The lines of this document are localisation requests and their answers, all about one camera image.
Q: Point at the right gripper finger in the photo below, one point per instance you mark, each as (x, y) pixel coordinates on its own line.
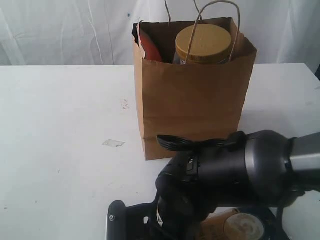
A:
(131, 222)

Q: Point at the spaghetti packet dark blue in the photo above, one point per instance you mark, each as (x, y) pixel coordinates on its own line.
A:
(245, 223)

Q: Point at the clear tape scrap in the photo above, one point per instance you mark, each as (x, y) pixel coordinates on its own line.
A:
(113, 143)

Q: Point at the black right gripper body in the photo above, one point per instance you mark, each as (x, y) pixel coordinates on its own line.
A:
(193, 184)

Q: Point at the white backdrop curtain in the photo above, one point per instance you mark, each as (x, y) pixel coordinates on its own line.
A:
(99, 32)

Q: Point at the brown paper bag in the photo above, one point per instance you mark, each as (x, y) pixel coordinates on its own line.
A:
(193, 101)

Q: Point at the brown red paper pouch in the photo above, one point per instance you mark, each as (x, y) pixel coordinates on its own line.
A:
(148, 49)

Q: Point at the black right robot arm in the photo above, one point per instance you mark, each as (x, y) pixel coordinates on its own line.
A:
(261, 169)

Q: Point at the nut jar gold lid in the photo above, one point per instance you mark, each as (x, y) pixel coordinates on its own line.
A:
(211, 44)

